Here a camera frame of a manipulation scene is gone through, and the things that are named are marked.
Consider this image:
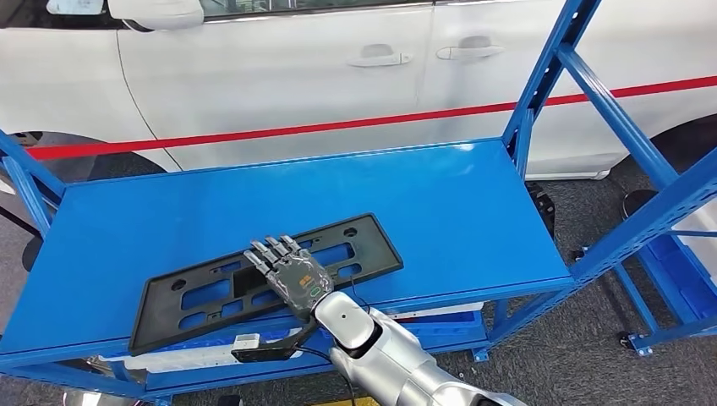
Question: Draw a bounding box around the black round stanchion base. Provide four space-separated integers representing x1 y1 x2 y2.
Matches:
621 189 661 221

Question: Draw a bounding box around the red barrier belt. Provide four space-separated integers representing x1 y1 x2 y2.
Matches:
25 74 717 162

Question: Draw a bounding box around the blue plastic crate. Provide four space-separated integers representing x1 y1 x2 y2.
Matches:
400 310 487 344

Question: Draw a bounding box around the chrome stanchion with round base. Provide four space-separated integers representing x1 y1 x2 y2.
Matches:
61 387 139 406

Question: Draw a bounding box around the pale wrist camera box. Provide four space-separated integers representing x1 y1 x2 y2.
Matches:
231 333 262 354

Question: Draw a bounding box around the white car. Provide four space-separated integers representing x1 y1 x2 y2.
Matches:
0 0 717 180

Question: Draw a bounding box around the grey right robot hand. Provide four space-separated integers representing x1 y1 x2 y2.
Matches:
242 233 336 321

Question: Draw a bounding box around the yellow floor tape square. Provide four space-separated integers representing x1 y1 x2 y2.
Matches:
321 396 382 406

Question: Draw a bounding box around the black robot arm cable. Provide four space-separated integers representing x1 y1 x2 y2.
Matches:
293 346 359 406

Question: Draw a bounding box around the black stanchion post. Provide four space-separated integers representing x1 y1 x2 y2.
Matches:
0 204 46 274

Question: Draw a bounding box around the blue metal shelf rack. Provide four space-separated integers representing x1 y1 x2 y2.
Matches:
616 223 717 358
0 0 717 406

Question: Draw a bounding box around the black plastic plate part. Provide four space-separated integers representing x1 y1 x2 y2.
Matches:
127 212 405 358

